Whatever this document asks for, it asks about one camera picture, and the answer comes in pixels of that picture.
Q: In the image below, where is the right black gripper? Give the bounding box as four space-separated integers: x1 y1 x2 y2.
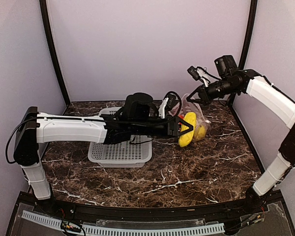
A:
186 77 239 105

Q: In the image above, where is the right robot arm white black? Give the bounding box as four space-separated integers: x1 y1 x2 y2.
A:
187 55 295 213

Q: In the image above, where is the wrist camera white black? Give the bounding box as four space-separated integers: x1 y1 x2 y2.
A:
158 91 182 119
187 66 220 87

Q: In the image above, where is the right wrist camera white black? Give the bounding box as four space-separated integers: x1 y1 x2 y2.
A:
187 66 220 87

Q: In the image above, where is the yellow bell pepper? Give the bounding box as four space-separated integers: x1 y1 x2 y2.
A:
192 125 207 142

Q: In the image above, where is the white plastic perforated basket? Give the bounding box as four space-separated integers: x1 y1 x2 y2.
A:
88 107 153 169

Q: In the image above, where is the left black frame post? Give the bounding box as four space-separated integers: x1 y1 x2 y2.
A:
39 0 71 107

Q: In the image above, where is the clear zip top bag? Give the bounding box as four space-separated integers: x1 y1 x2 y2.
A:
178 93 210 148

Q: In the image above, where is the black frame post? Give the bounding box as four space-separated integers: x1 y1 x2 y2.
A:
228 0 258 104
39 0 71 107

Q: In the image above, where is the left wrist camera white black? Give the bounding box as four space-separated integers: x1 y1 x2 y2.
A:
158 91 182 119

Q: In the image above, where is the right black frame post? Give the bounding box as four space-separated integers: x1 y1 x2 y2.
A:
228 0 258 104

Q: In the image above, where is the white slotted cable duct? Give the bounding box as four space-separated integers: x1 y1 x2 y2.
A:
21 210 225 236

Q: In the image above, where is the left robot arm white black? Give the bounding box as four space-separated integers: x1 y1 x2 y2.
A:
5 91 195 214

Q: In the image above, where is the black curved front rail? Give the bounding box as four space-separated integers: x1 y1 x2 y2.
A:
28 195 268 222

